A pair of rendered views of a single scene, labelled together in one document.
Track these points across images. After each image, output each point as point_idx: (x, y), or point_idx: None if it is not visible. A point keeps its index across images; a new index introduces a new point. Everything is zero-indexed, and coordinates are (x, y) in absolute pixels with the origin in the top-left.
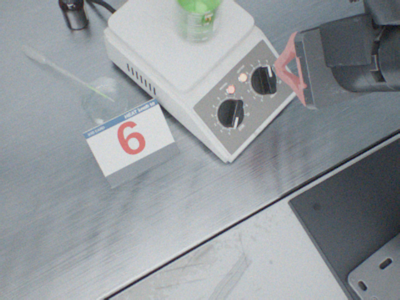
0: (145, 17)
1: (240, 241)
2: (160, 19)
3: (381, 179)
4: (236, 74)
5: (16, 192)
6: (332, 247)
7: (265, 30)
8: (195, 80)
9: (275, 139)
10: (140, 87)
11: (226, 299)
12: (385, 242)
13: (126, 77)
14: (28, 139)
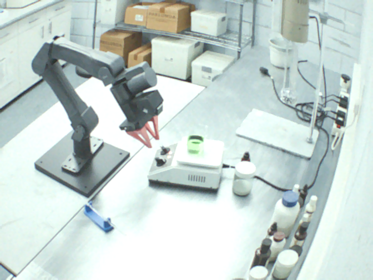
0: (213, 147)
1: (138, 144)
2: (207, 148)
3: (104, 165)
4: (171, 155)
5: (213, 130)
6: (110, 146)
7: (174, 195)
8: (182, 139)
9: (145, 168)
10: None
11: None
12: (96, 152)
13: None
14: (223, 140)
